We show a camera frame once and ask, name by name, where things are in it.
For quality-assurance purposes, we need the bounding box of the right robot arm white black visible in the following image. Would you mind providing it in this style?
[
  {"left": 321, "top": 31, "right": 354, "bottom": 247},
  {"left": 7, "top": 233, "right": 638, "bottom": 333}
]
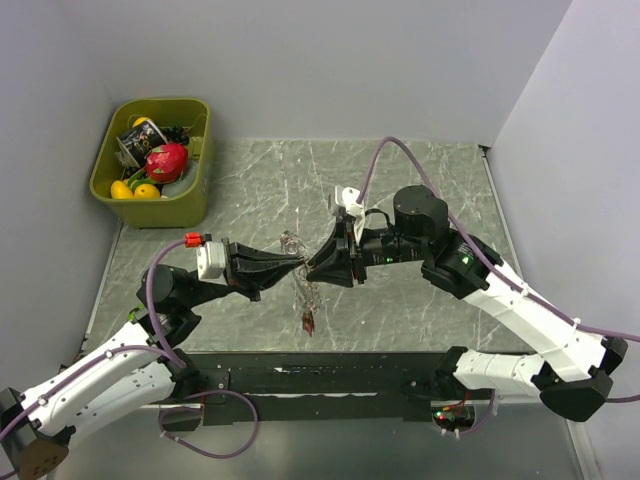
[{"left": 307, "top": 185, "right": 628, "bottom": 422}]

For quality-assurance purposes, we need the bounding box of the red dragon fruit toy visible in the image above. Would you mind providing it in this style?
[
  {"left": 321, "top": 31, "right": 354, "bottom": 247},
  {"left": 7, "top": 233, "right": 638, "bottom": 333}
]
[{"left": 145, "top": 143, "right": 188, "bottom": 184}]

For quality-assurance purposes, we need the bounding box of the yellow mango toy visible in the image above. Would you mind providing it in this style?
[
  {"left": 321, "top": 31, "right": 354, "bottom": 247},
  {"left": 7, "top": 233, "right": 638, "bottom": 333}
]
[{"left": 133, "top": 184, "right": 161, "bottom": 200}]

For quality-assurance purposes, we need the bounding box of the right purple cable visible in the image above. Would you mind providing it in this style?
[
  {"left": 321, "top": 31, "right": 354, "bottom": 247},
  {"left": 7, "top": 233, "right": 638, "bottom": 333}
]
[{"left": 356, "top": 136, "right": 640, "bottom": 437}]

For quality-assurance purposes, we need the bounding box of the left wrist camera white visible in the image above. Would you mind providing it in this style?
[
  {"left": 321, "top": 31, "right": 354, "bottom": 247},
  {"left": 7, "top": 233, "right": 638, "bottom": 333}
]
[{"left": 185, "top": 232, "right": 226, "bottom": 283}]

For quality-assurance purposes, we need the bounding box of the black printed paper cup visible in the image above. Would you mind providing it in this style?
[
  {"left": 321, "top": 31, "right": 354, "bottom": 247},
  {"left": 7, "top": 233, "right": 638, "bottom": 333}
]
[{"left": 116, "top": 121, "right": 168, "bottom": 168}]

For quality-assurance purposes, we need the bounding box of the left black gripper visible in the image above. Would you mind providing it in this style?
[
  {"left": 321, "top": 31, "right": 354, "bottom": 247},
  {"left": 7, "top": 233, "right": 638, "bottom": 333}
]
[{"left": 181, "top": 236, "right": 304, "bottom": 309}]

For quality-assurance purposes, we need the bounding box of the green ball toy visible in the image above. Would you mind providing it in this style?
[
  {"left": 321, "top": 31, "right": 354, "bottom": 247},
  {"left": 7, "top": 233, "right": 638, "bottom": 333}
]
[{"left": 127, "top": 308, "right": 139, "bottom": 322}]

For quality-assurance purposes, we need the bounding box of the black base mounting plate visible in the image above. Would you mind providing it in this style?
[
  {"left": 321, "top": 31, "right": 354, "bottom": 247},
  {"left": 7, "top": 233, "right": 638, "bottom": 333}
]
[{"left": 137, "top": 351, "right": 496, "bottom": 427}]

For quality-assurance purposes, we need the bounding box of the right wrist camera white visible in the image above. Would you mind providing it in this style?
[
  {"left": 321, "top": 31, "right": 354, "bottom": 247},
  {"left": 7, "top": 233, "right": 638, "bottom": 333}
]
[{"left": 328, "top": 185, "right": 366, "bottom": 244}]

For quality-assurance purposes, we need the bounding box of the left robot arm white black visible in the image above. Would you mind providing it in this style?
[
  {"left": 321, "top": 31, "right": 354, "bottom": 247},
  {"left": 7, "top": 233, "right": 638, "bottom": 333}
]
[{"left": 1, "top": 233, "right": 304, "bottom": 479}]

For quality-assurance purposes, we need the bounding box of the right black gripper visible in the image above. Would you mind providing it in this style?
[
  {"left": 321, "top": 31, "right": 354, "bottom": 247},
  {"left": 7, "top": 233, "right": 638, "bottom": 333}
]
[{"left": 306, "top": 215, "right": 427, "bottom": 287}]

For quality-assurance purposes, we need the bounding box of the olive green plastic bin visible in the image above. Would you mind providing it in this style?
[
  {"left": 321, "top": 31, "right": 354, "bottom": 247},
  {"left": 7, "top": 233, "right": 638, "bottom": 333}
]
[{"left": 89, "top": 98, "right": 214, "bottom": 228}]

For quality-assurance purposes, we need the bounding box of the yellow lemon toy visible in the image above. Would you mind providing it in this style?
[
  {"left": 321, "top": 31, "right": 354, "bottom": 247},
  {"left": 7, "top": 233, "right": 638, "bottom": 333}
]
[{"left": 110, "top": 180, "right": 134, "bottom": 200}]

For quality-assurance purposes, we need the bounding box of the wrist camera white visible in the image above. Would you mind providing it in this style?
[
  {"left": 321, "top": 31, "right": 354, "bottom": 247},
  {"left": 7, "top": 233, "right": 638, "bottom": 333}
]
[
  {"left": 328, "top": 185, "right": 366, "bottom": 244},
  {"left": 185, "top": 232, "right": 226, "bottom": 283}
]

